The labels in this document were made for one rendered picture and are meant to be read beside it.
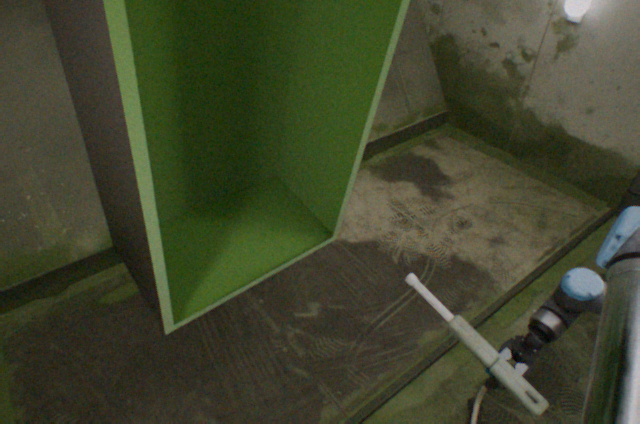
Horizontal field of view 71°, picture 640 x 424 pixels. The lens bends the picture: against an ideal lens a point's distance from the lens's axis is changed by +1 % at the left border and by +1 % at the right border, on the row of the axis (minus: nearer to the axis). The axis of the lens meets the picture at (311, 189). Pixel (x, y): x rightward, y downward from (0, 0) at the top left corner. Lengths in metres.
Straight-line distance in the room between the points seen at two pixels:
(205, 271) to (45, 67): 1.11
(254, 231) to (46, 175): 0.91
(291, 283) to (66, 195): 0.96
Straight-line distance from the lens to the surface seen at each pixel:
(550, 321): 1.50
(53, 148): 2.02
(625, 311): 0.78
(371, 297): 1.87
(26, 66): 2.08
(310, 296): 1.85
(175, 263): 1.39
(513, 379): 1.39
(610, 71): 2.57
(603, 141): 2.66
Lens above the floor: 1.46
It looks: 36 degrees down
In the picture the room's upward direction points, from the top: 1 degrees clockwise
